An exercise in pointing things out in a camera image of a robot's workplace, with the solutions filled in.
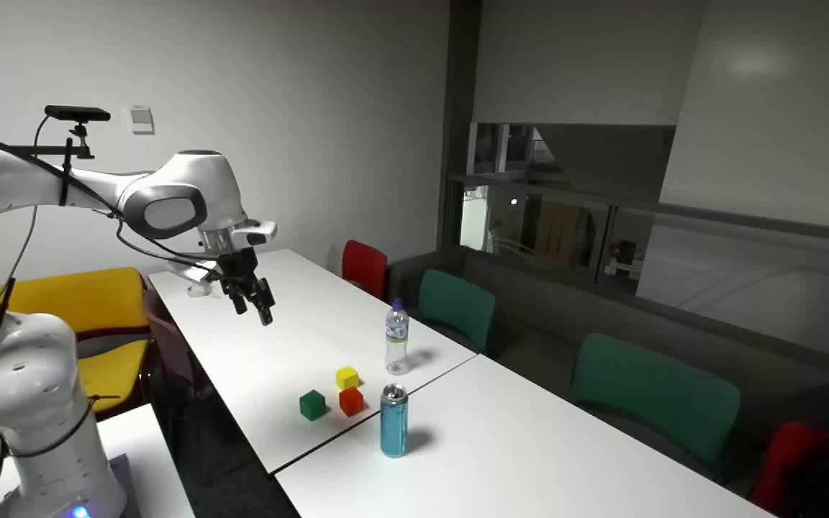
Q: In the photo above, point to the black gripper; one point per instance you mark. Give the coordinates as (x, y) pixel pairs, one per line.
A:
(237, 266)

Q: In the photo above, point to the red cube block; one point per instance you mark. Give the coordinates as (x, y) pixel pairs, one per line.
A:
(352, 400)

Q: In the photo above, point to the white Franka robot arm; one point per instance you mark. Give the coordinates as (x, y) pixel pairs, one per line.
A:
(195, 183)

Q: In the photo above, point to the small grey tabletop item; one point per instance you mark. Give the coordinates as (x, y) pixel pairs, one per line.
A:
(201, 286)

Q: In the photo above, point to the green cube block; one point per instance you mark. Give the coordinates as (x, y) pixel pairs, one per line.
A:
(311, 403)

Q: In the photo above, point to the red chair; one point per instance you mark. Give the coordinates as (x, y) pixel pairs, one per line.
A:
(786, 460)
(363, 266)

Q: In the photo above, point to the clear plastic water bottle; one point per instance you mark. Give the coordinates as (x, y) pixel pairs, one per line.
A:
(395, 335)

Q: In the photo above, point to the yellow chair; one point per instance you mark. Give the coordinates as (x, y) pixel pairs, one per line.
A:
(88, 302)

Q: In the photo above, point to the blue drink can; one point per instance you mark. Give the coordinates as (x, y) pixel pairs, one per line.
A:
(392, 424)

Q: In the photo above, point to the green chair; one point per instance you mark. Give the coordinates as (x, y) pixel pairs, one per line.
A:
(457, 305)
(661, 393)

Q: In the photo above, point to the grey sofa bench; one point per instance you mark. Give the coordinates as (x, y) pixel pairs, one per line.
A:
(549, 316)

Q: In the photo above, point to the interior glass window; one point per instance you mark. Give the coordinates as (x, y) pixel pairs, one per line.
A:
(568, 219)

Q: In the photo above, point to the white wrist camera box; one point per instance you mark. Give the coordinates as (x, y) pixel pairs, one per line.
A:
(255, 234)

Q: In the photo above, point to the white wall switch plate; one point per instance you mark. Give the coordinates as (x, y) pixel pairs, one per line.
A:
(143, 119)

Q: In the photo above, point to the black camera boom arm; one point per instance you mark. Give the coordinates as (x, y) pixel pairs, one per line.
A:
(75, 144)

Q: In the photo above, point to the black stereo camera bar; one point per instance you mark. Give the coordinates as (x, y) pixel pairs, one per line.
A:
(75, 112)

